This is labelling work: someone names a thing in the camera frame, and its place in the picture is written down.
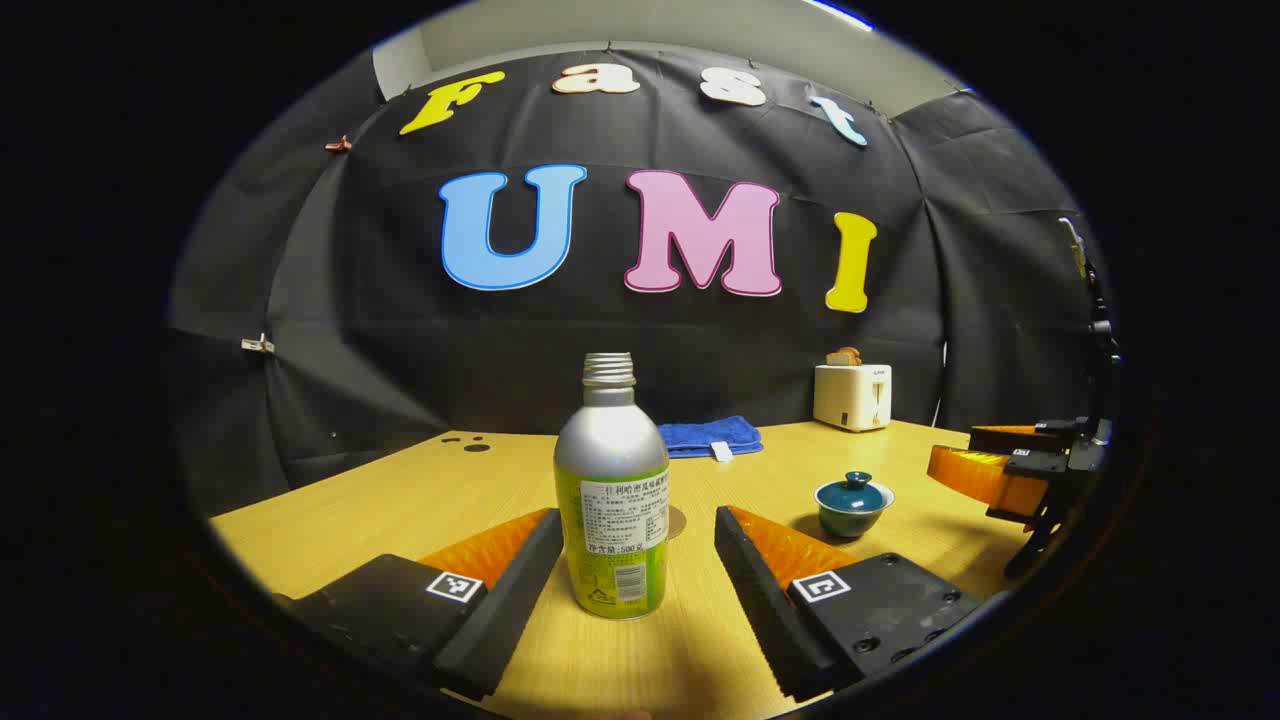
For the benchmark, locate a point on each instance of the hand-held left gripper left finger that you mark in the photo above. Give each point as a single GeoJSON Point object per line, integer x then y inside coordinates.
{"type": "Point", "coordinates": [510, 600]}

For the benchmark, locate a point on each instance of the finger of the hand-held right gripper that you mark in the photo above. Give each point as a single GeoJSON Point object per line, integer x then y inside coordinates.
{"type": "Point", "coordinates": [980, 475]}
{"type": "Point", "coordinates": [1010, 438]}

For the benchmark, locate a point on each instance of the black backdrop cloth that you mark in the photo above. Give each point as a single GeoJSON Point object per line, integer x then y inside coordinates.
{"type": "Point", "coordinates": [600, 340]}

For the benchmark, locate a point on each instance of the blue towel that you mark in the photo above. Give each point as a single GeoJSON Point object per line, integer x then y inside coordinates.
{"type": "Point", "coordinates": [705, 435]}

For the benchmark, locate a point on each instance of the silver green water bottle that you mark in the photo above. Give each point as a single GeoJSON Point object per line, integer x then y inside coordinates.
{"type": "Point", "coordinates": [610, 470]}

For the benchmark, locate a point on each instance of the pink backdrop clip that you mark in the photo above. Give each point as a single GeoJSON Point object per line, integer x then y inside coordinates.
{"type": "Point", "coordinates": [338, 144]}

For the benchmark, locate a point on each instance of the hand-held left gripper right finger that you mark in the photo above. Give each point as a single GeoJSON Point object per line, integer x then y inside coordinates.
{"type": "Point", "coordinates": [760, 600]}

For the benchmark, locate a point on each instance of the white backdrop clip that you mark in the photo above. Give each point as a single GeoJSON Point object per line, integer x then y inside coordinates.
{"type": "Point", "coordinates": [257, 345]}

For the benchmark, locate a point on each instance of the white toaster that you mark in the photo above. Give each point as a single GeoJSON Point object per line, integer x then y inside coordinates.
{"type": "Point", "coordinates": [850, 397]}

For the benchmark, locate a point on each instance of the toast slice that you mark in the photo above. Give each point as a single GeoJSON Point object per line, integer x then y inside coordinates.
{"type": "Point", "coordinates": [845, 356]}

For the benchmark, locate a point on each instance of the round brown coaster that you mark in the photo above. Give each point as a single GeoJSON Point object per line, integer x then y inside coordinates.
{"type": "Point", "coordinates": [677, 522]}

